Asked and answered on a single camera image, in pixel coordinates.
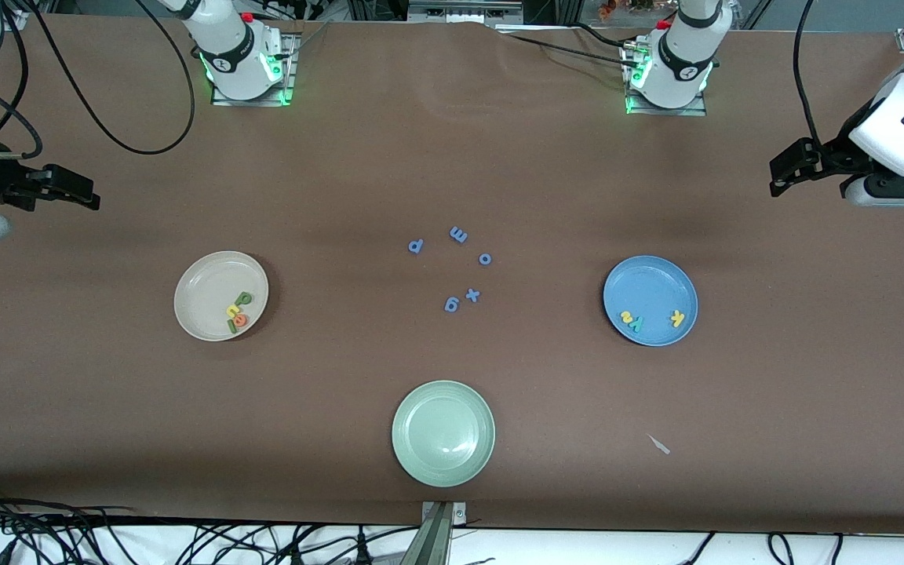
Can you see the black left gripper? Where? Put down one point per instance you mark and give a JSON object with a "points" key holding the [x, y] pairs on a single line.
{"points": [[835, 152]]}

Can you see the green foam letter p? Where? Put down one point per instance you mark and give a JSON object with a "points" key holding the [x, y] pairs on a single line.
{"points": [[239, 302]]}

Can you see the orange foam letter e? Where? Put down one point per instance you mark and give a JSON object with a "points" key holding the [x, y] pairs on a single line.
{"points": [[237, 322]]}

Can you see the yellow foam letter k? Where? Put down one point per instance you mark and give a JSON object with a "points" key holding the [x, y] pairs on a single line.
{"points": [[678, 318]]}

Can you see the teal foam letter y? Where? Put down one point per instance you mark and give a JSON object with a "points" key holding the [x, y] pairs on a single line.
{"points": [[638, 323]]}

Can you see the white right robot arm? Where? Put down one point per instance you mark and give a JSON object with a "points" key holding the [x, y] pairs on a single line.
{"points": [[240, 55]]}

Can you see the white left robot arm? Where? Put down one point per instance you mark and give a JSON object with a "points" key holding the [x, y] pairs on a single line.
{"points": [[683, 63]]}

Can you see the beige round plate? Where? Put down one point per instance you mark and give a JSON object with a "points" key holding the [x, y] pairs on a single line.
{"points": [[209, 286]]}

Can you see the brown table cover sheet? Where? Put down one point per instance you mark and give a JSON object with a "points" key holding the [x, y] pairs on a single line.
{"points": [[107, 408]]}

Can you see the blue round plate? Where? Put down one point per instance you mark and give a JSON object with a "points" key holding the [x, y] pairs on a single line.
{"points": [[650, 286]]}

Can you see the orange flowers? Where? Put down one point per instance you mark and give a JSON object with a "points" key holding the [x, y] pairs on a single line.
{"points": [[609, 8]]}

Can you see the small white paper scrap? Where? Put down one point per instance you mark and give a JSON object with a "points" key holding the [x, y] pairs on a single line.
{"points": [[659, 446]]}

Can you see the blue foam letter m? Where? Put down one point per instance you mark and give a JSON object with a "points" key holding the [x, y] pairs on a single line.
{"points": [[458, 235]]}

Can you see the blue foam letter g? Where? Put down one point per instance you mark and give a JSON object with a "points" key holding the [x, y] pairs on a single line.
{"points": [[456, 302]]}

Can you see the blue foam letter x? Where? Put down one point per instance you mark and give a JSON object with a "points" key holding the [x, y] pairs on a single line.
{"points": [[472, 295]]}

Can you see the silver metal rack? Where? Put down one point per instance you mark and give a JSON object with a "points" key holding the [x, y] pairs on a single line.
{"points": [[464, 12]]}

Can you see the pale green round plate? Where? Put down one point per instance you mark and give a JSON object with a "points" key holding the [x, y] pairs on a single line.
{"points": [[442, 435]]}

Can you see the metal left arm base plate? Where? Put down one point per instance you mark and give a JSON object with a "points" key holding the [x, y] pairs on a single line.
{"points": [[656, 111]]}

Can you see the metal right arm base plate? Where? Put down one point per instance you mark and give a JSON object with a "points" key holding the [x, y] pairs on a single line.
{"points": [[289, 71]]}

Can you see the grey metal mounting bracket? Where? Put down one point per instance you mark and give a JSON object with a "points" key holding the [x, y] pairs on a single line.
{"points": [[436, 541]]}

